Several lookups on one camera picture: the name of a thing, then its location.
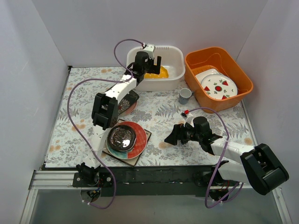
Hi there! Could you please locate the yellow dotted scalloped plate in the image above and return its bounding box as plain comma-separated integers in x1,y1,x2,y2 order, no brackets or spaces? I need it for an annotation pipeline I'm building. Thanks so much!
144,66,169,79

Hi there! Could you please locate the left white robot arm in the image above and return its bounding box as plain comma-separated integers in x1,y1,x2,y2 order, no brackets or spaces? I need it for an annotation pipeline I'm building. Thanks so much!
76,50,162,187

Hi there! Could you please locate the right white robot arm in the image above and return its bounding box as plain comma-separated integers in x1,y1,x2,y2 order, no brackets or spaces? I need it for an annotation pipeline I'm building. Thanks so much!
164,117,289,195

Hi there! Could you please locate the white plastic bin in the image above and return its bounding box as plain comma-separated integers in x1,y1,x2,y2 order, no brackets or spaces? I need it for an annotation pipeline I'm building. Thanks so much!
135,45,185,91

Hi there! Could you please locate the white plate in orange bin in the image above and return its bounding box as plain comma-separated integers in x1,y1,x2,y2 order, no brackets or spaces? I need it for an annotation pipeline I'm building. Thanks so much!
195,69,220,84

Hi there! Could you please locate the orange plastic bin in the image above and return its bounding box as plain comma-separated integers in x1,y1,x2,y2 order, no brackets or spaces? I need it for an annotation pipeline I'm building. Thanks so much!
185,47,253,112

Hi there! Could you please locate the red and teal round plate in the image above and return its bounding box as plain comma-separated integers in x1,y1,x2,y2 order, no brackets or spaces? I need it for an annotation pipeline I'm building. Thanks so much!
106,120,147,160

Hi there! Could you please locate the small grey white cup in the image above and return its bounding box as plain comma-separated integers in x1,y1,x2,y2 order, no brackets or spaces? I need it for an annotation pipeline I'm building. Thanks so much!
178,88,194,105

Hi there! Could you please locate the black floral square plate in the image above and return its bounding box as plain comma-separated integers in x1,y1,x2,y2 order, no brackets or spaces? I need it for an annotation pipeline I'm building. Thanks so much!
105,81,139,115

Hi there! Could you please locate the watermelon pattern round plate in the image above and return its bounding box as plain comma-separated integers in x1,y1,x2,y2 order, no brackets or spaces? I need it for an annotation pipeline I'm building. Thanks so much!
201,74,238,100

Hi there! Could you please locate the floral patterned table mat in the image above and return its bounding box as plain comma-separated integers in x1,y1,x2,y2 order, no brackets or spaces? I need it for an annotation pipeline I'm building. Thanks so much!
45,67,255,168

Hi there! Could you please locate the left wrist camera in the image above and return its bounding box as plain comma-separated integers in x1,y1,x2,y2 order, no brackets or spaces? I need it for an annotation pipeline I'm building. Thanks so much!
142,43,156,59

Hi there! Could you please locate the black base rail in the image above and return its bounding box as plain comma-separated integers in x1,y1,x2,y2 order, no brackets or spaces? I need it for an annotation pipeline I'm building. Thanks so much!
30,164,281,196

